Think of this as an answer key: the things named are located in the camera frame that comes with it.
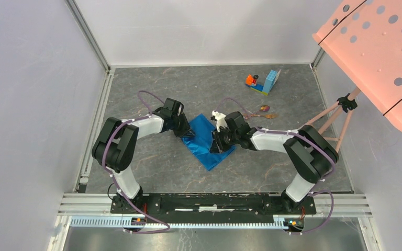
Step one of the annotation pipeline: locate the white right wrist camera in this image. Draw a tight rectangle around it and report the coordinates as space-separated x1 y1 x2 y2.
210 110 228 132

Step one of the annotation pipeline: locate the toy brick set colourful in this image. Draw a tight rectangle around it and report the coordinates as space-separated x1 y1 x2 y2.
245 70 281 96

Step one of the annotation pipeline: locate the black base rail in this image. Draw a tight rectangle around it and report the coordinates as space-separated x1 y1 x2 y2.
110 192 317 233

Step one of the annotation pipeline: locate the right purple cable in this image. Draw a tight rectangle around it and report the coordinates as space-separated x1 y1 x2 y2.
215 97 337 235

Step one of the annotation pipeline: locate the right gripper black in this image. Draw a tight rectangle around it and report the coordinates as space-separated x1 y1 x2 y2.
209 126 239 154

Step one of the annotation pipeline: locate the iridescent spoon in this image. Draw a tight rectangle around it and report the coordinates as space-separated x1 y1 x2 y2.
251 105 270 116

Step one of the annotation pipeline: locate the blue cloth napkin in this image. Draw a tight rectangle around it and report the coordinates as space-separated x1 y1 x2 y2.
182 113 236 171

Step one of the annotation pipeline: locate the pink perforated music stand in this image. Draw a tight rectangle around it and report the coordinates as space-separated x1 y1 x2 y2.
313 1 402 132

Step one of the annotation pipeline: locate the purple cable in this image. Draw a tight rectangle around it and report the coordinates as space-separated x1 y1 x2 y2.
101 90 172 235
215 97 337 235

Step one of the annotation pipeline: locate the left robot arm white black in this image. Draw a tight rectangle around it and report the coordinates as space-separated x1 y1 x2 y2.
91 98 195 213

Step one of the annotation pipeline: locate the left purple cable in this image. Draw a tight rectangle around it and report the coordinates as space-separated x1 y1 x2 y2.
101 90 172 235

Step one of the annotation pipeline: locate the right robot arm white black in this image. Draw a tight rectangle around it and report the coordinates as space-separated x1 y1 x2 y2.
210 111 339 213

